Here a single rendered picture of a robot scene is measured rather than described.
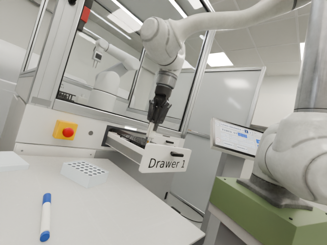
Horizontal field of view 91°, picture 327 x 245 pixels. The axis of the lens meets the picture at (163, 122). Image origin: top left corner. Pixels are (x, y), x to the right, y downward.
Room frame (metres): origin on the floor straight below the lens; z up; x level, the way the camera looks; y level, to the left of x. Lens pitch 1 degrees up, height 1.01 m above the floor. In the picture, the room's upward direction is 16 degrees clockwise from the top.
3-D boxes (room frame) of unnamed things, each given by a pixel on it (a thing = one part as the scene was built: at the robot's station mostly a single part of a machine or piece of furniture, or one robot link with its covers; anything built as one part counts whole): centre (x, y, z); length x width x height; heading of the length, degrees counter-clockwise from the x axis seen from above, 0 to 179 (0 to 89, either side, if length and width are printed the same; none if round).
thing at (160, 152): (0.69, -0.07, 0.87); 0.29 x 0.02 x 0.11; 136
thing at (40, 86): (1.28, 0.48, 1.47); 1.02 x 0.95 x 1.04; 136
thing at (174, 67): (0.71, 0.04, 1.31); 0.13 x 0.11 x 0.16; 158
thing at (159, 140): (1.14, -0.05, 0.87); 0.29 x 0.02 x 0.11; 136
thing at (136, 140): (0.83, 0.08, 0.87); 0.22 x 0.18 x 0.06; 46
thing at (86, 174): (0.55, 0.21, 0.78); 0.12 x 0.08 x 0.04; 69
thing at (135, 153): (0.84, 0.08, 0.86); 0.40 x 0.26 x 0.06; 46
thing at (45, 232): (0.33, 0.18, 0.77); 0.14 x 0.02 x 0.02; 36
